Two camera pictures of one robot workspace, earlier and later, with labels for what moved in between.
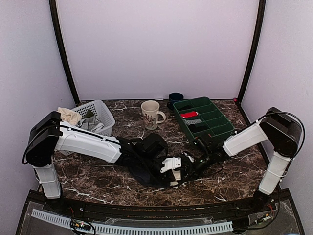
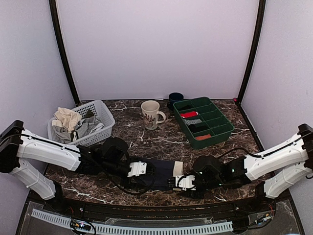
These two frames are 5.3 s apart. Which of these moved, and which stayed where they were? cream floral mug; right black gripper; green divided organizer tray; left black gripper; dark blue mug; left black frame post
Moved: right black gripper; left black gripper
Stayed: left black frame post; green divided organizer tray; cream floral mug; dark blue mug
